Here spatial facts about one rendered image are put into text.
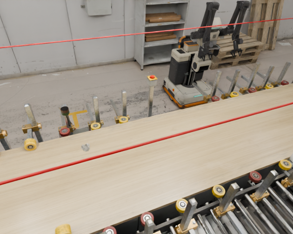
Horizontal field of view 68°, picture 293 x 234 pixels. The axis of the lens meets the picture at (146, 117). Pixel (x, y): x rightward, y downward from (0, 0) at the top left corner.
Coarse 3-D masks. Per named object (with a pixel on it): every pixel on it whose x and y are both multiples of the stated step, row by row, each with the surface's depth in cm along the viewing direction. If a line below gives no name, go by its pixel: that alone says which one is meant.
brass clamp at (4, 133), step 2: (2, 130) 168; (4, 130) 168; (6, 130) 170; (2, 132) 167; (4, 132) 167; (6, 132) 169; (0, 134) 166; (2, 134) 166; (4, 134) 167; (6, 134) 168; (0, 136) 167; (2, 136) 167; (4, 136) 167; (0, 138) 168
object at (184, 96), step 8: (168, 80) 368; (200, 80) 373; (168, 88) 367; (176, 88) 350; (184, 88) 351; (192, 88) 353; (208, 88) 355; (176, 96) 348; (184, 96) 336; (192, 96) 340; (200, 96) 346; (184, 104) 345; (192, 104) 350
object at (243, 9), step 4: (240, 4) 252; (240, 8) 253; (244, 8) 253; (240, 12) 258; (244, 12) 256; (240, 16) 260; (240, 20) 262; (240, 24) 265; (236, 28) 270; (236, 32) 271; (236, 36) 275
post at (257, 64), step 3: (255, 63) 234; (258, 63) 232; (255, 66) 235; (258, 66) 234; (255, 69) 236; (252, 72) 241; (255, 72) 239; (252, 75) 242; (249, 78) 246; (252, 78) 243; (249, 81) 247; (252, 81) 246; (246, 84) 252; (249, 84) 248; (246, 87) 253; (249, 87) 252; (243, 93) 259
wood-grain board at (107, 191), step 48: (240, 96) 232; (288, 96) 237; (48, 144) 169; (96, 144) 171; (192, 144) 176; (240, 144) 179; (288, 144) 181; (0, 192) 137; (48, 192) 139; (96, 192) 140; (144, 192) 142; (192, 192) 144
